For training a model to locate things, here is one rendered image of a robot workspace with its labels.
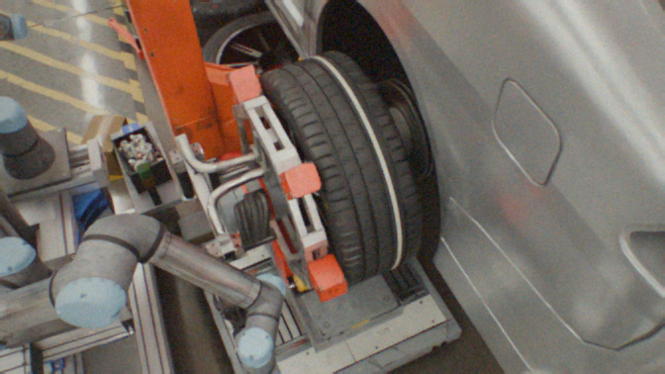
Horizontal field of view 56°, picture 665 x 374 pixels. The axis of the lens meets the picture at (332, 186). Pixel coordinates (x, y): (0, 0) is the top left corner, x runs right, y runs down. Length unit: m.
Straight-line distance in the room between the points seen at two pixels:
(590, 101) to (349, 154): 0.68
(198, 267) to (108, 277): 0.22
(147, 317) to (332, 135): 1.16
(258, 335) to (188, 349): 1.15
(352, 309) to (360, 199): 0.84
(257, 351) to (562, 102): 0.80
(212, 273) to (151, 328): 0.99
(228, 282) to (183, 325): 1.20
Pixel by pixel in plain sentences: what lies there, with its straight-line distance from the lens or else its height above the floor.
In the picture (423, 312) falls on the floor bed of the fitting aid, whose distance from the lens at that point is 2.47.
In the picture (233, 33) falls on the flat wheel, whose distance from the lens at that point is 2.86.
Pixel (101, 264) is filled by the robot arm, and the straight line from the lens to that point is 1.25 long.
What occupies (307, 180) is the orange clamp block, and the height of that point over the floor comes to 1.14.
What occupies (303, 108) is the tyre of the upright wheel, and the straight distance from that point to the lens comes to 1.55.
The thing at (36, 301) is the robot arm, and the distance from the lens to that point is 1.40.
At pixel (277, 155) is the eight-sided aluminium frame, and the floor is 1.12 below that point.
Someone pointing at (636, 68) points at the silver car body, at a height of 1.67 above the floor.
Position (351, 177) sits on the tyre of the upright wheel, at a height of 1.10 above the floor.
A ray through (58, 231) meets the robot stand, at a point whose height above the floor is 0.73.
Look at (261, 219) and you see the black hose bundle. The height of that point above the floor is 1.02.
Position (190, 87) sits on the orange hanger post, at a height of 0.89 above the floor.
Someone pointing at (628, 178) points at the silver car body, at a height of 1.58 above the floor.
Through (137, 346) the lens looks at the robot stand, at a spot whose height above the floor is 0.21.
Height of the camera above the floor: 2.29
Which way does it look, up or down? 53 degrees down
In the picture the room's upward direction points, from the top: 2 degrees counter-clockwise
